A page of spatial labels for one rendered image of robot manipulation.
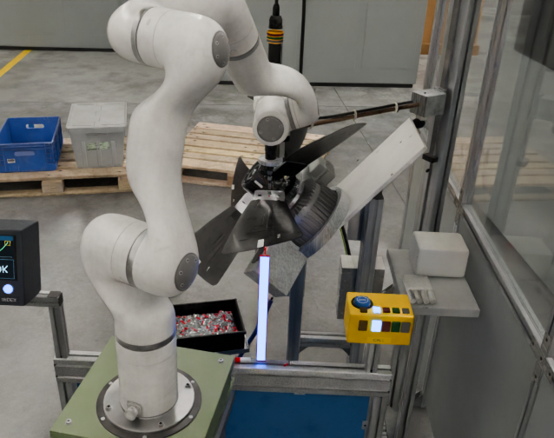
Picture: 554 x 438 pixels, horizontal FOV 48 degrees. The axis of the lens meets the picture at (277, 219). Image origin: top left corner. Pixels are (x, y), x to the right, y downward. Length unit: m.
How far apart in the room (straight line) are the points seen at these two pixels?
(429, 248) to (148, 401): 1.13
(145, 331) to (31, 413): 1.75
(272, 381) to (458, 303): 0.67
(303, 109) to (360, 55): 6.09
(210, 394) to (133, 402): 0.18
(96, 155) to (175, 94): 3.69
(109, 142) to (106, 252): 3.54
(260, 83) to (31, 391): 2.05
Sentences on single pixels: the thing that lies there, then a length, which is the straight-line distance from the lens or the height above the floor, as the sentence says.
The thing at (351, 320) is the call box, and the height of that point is 1.05.
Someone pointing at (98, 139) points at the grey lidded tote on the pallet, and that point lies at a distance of 4.66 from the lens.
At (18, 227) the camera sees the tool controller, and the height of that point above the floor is 1.25.
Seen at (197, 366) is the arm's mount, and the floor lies 1.01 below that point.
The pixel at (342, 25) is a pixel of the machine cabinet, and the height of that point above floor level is 0.71.
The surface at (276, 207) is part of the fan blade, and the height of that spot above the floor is 1.19.
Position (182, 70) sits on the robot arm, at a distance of 1.03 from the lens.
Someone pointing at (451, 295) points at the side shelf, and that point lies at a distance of 2.08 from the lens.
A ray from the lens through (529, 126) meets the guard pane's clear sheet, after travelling 1.89.
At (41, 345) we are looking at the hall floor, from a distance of 3.27.
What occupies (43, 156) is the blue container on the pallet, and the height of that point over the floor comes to 0.26.
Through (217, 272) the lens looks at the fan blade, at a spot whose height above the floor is 0.95.
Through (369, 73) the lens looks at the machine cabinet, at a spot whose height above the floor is 0.17.
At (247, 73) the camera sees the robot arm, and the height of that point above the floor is 1.65.
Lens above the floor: 1.97
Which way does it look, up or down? 27 degrees down
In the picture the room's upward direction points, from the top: 3 degrees clockwise
